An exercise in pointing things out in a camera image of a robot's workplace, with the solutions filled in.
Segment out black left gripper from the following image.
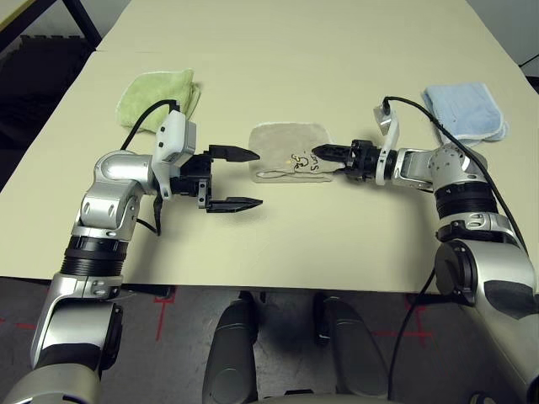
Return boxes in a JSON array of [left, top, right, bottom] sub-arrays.
[[170, 144, 264, 215]]

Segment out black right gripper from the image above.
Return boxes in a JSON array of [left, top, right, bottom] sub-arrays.
[[310, 139, 383, 184]]

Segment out beige towel white trim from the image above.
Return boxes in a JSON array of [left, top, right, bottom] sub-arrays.
[[247, 121, 339, 185]]

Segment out folded green towel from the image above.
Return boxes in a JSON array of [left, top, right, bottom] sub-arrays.
[[115, 68, 203, 135]]

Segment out folded blue towel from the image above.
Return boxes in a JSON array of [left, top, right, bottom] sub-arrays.
[[421, 82, 510, 147]]

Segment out grey robot left leg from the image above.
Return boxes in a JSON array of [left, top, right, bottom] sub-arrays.
[[201, 292, 260, 404]]

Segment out grey robot leg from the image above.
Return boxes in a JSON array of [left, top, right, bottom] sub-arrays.
[[313, 293, 393, 401], [201, 292, 260, 404]]

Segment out grey robot right leg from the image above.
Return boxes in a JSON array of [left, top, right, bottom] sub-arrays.
[[313, 293, 393, 401]]

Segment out black foam floor mat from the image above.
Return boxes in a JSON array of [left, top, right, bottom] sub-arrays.
[[0, 34, 94, 169]]

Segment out red floor tape strip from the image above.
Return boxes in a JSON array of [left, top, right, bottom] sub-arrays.
[[0, 318, 38, 330]]

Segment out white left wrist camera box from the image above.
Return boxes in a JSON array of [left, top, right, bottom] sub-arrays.
[[150, 109, 199, 199]]

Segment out black left wrist camera cable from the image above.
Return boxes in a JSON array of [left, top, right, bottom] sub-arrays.
[[120, 98, 182, 237]]

